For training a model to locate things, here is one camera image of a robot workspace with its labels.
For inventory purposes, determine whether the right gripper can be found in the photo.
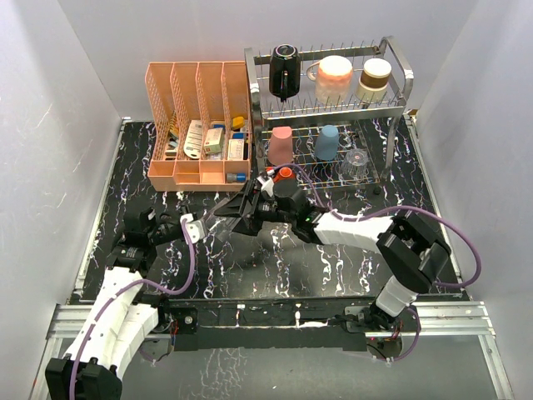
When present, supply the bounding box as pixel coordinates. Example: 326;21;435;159
215;181;295;236

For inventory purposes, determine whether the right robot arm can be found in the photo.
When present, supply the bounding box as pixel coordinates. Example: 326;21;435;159
214;179;451;331

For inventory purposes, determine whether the pink textured mug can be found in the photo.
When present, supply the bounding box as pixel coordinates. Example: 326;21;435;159
306;55;353;106

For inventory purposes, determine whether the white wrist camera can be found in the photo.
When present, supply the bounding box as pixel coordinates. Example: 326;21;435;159
180;213;208;244
256;167;276;198

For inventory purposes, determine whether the clear faceted glass cup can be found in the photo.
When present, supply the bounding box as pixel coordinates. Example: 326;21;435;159
202;212;239;242

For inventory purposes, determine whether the purple cable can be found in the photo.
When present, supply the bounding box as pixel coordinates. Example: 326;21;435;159
66;220;197;400
274;162;483;363

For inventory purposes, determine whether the green and white box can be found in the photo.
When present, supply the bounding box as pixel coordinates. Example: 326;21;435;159
203;127;224;154

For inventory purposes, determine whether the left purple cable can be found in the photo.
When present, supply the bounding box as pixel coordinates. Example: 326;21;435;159
66;220;197;400

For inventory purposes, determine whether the black ceramic mug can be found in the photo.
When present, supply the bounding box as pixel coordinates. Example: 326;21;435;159
269;44;301;103

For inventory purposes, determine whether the brown and cream cup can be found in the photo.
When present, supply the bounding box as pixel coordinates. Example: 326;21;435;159
356;57;392;104

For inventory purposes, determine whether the white barcode card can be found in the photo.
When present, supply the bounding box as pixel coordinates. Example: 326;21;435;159
183;120;203;159

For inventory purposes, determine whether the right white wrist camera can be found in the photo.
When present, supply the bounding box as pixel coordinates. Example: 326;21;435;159
256;167;276;198

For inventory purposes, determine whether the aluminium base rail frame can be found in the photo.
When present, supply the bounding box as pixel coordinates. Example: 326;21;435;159
31;302;516;400

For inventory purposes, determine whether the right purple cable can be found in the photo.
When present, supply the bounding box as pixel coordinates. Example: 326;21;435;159
274;162;483;363

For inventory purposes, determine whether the yellow eraser block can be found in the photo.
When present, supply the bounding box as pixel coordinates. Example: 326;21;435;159
232;116;245;131

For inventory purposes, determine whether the small orange ceramic mug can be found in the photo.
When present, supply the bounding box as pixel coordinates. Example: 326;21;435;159
273;167;296;182

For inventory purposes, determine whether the pink plastic tumbler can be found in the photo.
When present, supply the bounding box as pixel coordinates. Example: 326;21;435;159
267;126;293;166

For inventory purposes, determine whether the grey blue cylinder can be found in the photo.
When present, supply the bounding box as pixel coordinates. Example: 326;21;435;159
226;172;247;183

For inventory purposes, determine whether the steel two-tier dish rack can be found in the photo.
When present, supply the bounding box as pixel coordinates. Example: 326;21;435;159
244;36;414;188

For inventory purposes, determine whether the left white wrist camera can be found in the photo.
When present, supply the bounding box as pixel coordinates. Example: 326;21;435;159
180;213;208;244

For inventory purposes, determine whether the peach plastic desk organizer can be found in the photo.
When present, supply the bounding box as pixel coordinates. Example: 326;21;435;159
145;61;252;192

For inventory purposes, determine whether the white red-print box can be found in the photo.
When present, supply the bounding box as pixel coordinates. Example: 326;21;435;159
227;138;246;161

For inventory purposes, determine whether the blue plastic tumbler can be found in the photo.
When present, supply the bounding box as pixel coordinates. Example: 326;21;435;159
315;125;339;161

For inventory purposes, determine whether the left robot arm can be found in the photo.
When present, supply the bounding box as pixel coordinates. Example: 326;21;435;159
45;206;195;399

